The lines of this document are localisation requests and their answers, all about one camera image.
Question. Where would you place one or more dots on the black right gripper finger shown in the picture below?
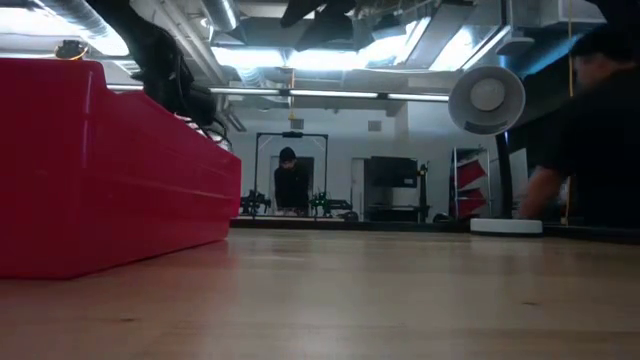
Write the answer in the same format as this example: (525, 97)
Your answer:
(327, 27)
(299, 11)

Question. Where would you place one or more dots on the red plastic parts bin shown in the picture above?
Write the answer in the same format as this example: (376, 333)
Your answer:
(100, 175)

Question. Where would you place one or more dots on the black background robot arm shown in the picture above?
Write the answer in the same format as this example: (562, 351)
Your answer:
(330, 204)
(255, 202)

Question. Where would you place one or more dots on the grey ceiling conduit pipe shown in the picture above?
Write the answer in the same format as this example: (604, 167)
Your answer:
(325, 93)

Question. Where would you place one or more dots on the person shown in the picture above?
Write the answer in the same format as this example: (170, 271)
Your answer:
(600, 140)
(291, 185)

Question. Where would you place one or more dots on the black cabinet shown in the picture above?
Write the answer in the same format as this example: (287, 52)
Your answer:
(392, 185)

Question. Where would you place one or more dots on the white desk lamp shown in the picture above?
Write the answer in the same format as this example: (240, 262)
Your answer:
(487, 100)

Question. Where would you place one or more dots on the shelf rack with red bins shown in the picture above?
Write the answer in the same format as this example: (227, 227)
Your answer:
(471, 182)

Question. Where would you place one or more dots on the white ceiling box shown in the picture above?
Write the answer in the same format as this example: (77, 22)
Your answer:
(555, 12)

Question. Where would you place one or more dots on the silver ventilation duct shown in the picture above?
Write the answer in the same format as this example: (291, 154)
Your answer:
(220, 12)

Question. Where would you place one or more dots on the black metal gantry frame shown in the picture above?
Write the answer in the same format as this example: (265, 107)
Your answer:
(256, 170)

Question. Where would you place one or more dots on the black aluminium table frame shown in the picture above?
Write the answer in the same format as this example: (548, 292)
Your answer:
(375, 225)

